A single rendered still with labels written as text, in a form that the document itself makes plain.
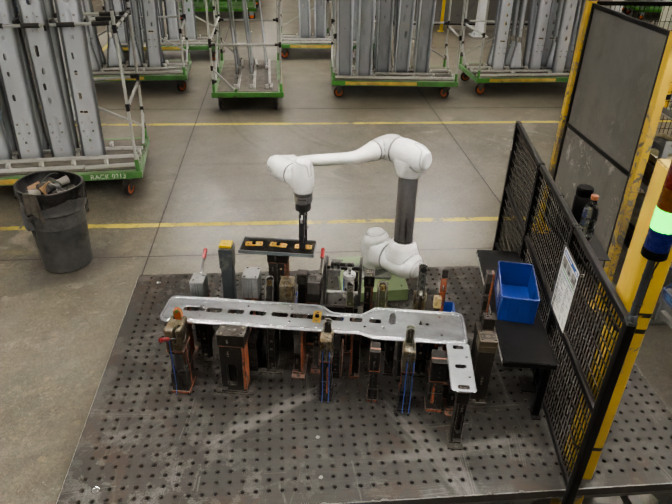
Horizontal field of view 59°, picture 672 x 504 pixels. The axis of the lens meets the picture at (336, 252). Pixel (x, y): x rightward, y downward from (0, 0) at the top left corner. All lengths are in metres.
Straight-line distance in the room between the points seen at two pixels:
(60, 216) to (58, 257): 0.38
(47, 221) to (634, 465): 4.11
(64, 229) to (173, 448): 2.74
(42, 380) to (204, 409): 1.69
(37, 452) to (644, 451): 3.02
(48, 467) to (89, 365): 0.80
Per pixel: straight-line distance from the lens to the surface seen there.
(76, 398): 4.01
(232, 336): 2.58
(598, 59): 5.04
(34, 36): 6.43
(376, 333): 2.63
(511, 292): 2.96
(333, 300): 2.87
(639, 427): 2.98
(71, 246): 5.09
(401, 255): 3.16
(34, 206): 4.89
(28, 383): 4.23
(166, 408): 2.80
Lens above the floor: 2.64
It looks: 31 degrees down
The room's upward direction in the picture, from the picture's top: 1 degrees clockwise
